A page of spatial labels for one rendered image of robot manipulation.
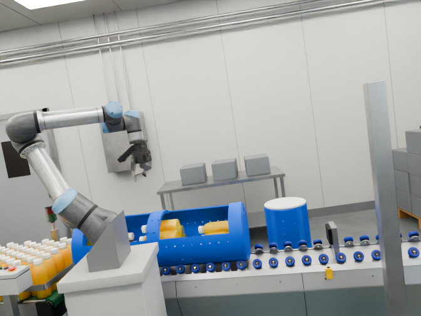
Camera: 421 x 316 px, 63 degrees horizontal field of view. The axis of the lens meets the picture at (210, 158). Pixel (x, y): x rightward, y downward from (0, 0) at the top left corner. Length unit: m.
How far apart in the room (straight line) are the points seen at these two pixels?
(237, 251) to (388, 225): 0.65
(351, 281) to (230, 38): 4.10
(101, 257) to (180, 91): 3.96
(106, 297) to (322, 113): 4.40
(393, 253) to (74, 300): 1.18
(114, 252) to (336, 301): 1.01
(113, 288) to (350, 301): 1.04
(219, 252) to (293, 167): 3.70
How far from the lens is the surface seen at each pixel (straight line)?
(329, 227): 1.74
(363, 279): 1.74
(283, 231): 2.33
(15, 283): 1.90
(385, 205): 1.40
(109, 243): 1.40
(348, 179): 5.50
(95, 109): 1.63
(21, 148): 1.71
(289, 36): 5.32
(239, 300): 1.76
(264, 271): 1.71
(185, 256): 1.71
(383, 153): 1.36
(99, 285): 1.40
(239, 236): 1.62
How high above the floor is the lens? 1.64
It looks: 6 degrees down
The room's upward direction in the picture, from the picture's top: 9 degrees counter-clockwise
